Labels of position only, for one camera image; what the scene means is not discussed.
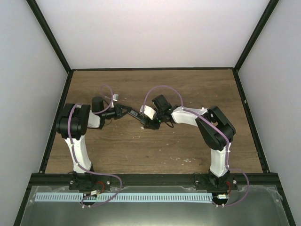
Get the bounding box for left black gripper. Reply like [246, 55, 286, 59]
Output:
[101, 104, 131, 120]

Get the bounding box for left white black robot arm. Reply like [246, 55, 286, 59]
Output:
[56, 97, 132, 190]

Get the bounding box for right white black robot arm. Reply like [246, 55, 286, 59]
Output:
[140, 95, 236, 190]

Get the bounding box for clear plastic sheet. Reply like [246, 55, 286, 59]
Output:
[21, 186, 289, 226]

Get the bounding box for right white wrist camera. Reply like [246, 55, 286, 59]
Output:
[140, 105, 156, 120]

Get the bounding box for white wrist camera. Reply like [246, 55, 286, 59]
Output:
[140, 105, 156, 120]
[111, 94, 119, 108]

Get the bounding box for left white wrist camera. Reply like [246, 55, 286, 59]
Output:
[111, 94, 119, 108]

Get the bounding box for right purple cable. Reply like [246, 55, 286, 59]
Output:
[142, 85, 250, 208]

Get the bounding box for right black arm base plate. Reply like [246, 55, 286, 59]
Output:
[195, 179, 238, 191]

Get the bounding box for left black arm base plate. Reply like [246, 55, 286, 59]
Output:
[69, 180, 110, 191]

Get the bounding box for light blue slotted cable duct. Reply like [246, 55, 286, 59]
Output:
[34, 192, 213, 203]

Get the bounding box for black aluminium frame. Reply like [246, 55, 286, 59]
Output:
[14, 0, 295, 226]

